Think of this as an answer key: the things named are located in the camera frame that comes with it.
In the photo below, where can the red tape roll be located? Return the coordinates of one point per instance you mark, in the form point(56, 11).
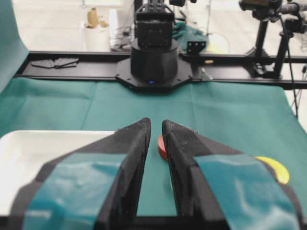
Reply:
point(161, 148)

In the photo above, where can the black mounting rail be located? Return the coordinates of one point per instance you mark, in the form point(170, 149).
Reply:
point(191, 68)

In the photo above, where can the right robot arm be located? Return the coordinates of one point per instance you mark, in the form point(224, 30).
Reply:
point(154, 61)

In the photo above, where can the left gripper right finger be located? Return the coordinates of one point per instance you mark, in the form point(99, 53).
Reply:
point(224, 188)

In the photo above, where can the black tripod stand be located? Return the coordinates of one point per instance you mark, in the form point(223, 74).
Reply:
point(279, 21)

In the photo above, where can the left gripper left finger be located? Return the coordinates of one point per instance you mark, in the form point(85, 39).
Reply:
point(87, 188)

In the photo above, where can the yellow tape roll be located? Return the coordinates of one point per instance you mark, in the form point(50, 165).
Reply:
point(282, 173)

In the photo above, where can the green backdrop cloth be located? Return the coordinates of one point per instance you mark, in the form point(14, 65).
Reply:
point(13, 52)

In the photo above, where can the white plastic case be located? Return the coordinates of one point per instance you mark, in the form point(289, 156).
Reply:
point(23, 153)

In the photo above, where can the green table cloth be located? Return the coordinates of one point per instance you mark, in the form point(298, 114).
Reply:
point(254, 119)

